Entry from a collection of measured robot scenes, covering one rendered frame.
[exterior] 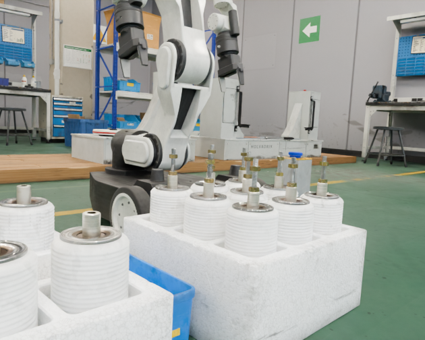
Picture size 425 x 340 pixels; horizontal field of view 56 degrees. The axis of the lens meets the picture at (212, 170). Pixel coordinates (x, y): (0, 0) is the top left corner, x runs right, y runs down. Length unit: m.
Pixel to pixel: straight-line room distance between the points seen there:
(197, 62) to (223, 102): 2.16
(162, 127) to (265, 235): 0.85
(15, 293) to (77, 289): 0.08
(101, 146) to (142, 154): 1.40
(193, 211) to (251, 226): 0.14
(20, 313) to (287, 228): 0.49
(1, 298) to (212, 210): 0.43
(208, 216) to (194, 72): 0.74
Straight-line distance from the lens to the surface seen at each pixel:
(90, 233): 0.52
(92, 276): 0.50
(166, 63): 1.39
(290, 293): 0.75
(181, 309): 0.71
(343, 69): 6.66
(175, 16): 1.46
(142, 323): 0.52
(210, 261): 0.72
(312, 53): 7.02
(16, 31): 6.84
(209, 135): 3.66
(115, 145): 1.72
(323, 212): 0.88
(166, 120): 1.44
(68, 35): 7.28
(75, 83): 7.23
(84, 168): 2.71
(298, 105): 4.60
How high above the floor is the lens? 0.40
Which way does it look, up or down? 7 degrees down
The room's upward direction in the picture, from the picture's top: 3 degrees clockwise
